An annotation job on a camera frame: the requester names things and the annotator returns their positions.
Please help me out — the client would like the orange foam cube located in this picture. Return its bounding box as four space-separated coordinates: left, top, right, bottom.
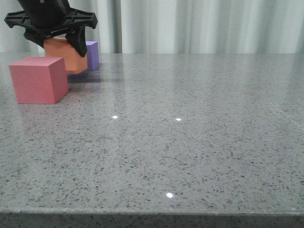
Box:
44 38 87 74

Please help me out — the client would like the pale green curtain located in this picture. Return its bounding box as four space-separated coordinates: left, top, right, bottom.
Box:
0 0 304 54

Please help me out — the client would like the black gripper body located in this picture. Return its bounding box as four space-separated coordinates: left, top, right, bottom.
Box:
4 0 98 38

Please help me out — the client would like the purple foam cube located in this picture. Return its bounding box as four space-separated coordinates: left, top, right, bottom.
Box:
86 41 99 71

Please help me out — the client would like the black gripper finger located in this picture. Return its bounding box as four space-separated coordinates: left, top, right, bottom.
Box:
65 26 87 57
24 29 51 48

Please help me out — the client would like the red foam cube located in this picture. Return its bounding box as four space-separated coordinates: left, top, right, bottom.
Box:
9 57 69 104

